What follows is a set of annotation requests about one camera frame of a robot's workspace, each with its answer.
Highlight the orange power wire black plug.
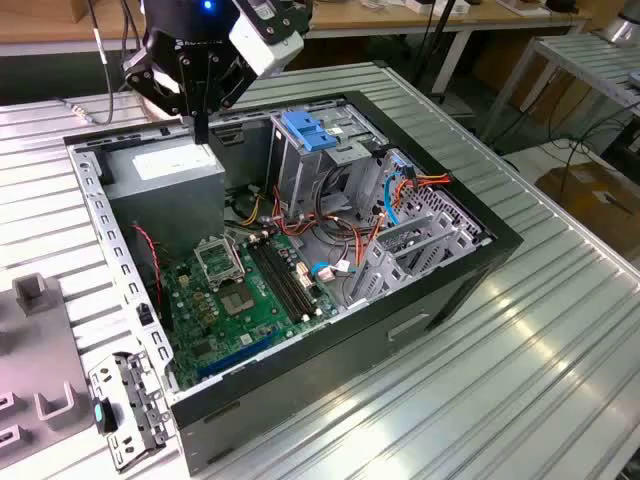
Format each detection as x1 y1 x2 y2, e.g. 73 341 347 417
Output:
394 167 454 211

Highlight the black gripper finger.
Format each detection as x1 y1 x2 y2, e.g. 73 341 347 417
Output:
200 52 257 146
123 49 202 145

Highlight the black RAM slot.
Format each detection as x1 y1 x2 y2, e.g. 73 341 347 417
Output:
248 239 306 324
259 237 321 316

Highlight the black cable with metal plug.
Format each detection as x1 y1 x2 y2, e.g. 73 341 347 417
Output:
57 0 144 126

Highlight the blue cable white plug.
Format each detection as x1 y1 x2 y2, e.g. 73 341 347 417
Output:
308 259 361 285

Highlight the metal card retention bracket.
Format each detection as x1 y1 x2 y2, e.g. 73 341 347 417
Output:
87 349 174 474

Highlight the metal slat side table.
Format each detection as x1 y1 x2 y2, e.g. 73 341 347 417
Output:
482 32 640 151

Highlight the metal optical drive cage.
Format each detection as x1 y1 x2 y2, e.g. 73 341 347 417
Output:
267 102 389 221

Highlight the metal disk bay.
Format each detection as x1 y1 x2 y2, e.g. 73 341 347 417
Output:
344 147 494 309

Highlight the CPU socket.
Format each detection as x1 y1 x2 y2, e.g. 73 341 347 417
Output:
214 282 259 319

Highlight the orange red wire bundle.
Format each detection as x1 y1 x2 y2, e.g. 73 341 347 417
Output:
272 184 386 271

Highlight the yellow black wire bundle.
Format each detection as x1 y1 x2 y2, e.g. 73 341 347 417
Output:
239 192 266 226

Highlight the blue black bracket latch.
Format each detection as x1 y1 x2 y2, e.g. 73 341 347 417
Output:
92 397 120 434

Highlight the black open PC case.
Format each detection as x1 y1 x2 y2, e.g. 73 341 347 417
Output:
63 89 525 476

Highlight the brown cardboard box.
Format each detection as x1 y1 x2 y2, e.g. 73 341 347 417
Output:
535 162 640 256

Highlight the grey power supply unit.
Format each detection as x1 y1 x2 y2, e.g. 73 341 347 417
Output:
102 134 227 256

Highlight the metal socket cover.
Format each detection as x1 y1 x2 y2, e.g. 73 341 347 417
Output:
193 234 246 289

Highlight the red black fan wire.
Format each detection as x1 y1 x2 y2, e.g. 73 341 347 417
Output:
132 223 166 306

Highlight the black wire loop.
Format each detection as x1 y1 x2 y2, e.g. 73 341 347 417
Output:
314 164 361 236

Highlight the green motherboard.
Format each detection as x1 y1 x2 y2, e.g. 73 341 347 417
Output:
159 232 341 391

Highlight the blue plastic drive latch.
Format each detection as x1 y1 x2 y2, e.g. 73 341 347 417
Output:
281 110 339 154

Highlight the blue data wire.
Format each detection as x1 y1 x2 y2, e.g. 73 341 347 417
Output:
383 157 406 229

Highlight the grey parts rack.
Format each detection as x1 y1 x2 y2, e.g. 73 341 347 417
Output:
0 272 99 464

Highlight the blue expansion slot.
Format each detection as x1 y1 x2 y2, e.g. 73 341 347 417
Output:
197 337 276 381

